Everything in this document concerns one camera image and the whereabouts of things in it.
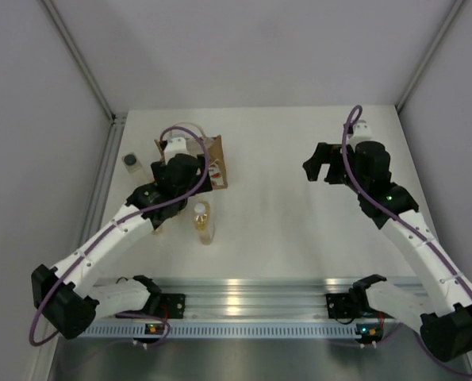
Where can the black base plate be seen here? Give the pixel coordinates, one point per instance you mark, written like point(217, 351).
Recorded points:
point(171, 306)
point(342, 306)

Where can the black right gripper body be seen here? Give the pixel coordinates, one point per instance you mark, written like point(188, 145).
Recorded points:
point(360, 180)

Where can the right aluminium frame post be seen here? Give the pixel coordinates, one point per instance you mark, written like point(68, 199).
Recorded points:
point(438, 39)

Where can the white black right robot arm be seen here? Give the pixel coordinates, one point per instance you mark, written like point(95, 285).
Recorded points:
point(446, 330)

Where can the amber bottle white cap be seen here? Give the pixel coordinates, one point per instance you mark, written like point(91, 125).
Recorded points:
point(203, 222)

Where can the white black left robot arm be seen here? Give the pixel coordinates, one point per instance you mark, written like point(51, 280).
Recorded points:
point(67, 294)

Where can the white slotted cable duct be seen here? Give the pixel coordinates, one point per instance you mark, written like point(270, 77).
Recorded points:
point(187, 330)

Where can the aluminium frame post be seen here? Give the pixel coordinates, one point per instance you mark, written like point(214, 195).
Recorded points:
point(438, 39)
point(55, 17)

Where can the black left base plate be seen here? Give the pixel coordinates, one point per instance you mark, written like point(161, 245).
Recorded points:
point(171, 306)

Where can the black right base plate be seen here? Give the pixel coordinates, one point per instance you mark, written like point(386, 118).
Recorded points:
point(342, 306)

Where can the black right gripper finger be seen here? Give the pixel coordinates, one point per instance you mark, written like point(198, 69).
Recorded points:
point(336, 173)
point(321, 155)

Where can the red dotted canvas bag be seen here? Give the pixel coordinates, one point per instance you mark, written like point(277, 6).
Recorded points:
point(217, 169)

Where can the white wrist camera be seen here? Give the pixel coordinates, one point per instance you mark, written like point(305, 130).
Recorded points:
point(173, 147)
point(358, 133)

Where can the aluminium mounting rail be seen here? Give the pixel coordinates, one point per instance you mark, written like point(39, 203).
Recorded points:
point(305, 299)

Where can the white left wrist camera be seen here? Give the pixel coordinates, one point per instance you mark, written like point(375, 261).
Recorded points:
point(173, 147)

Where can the left aluminium frame post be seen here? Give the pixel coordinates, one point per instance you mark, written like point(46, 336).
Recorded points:
point(55, 17)

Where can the clear bottle grey cap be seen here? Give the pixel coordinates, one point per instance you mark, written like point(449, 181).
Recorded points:
point(134, 169)

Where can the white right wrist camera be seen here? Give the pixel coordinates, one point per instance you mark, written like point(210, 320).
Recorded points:
point(358, 133)

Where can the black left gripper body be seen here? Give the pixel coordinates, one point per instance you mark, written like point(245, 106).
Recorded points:
point(201, 170)

